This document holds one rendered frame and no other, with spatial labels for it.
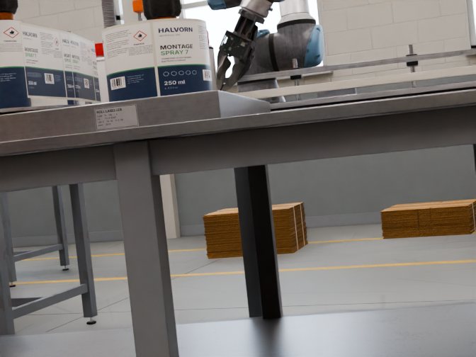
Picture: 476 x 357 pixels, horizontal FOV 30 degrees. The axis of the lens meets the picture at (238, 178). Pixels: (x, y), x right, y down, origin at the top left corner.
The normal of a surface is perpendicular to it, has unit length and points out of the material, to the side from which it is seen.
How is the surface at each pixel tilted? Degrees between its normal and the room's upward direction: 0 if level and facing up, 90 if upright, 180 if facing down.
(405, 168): 90
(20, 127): 90
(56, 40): 90
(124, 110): 90
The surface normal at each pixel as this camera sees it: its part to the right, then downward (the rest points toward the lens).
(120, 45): -0.59, 0.09
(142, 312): -0.16, 0.05
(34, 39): 0.96, -0.09
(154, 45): 0.05, 0.03
